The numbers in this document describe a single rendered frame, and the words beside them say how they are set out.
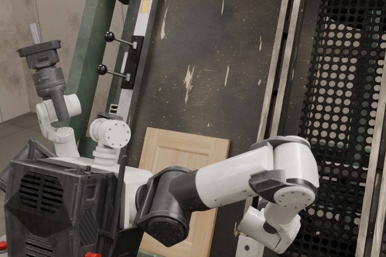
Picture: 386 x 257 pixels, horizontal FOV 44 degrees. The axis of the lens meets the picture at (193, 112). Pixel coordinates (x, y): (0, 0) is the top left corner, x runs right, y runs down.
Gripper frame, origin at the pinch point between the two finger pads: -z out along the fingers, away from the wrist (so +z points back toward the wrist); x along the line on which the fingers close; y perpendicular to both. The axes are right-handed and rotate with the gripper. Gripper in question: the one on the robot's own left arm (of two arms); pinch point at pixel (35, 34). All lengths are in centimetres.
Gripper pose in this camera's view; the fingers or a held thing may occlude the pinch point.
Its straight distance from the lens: 150.0
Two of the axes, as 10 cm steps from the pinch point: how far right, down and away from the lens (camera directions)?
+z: 2.4, 9.6, 1.4
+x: 9.7, -2.5, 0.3
